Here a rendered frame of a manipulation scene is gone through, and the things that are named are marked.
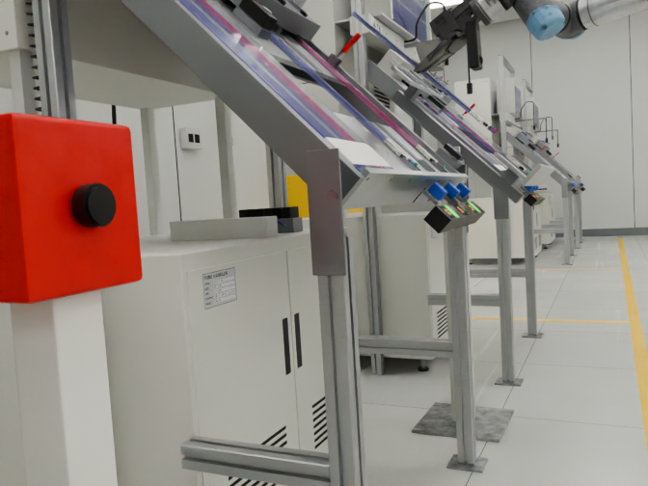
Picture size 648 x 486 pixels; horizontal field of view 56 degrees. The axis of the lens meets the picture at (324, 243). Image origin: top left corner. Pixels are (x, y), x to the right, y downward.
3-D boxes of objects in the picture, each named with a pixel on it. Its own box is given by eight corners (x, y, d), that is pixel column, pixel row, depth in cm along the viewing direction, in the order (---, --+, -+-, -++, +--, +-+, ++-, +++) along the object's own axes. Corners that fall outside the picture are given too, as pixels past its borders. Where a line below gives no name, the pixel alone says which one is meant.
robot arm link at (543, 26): (580, 22, 141) (554, -12, 145) (557, 14, 134) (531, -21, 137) (553, 47, 147) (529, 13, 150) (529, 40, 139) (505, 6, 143)
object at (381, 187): (448, 200, 148) (469, 176, 145) (339, 210, 88) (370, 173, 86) (445, 196, 148) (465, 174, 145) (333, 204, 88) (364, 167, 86)
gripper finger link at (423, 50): (405, 57, 158) (434, 33, 154) (417, 75, 157) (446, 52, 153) (401, 54, 155) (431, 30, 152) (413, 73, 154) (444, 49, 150)
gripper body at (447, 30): (435, 31, 158) (474, -2, 153) (453, 57, 157) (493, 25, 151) (426, 25, 151) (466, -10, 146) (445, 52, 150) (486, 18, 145)
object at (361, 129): (451, 188, 147) (461, 177, 146) (344, 191, 88) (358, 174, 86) (395, 137, 152) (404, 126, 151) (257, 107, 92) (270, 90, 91)
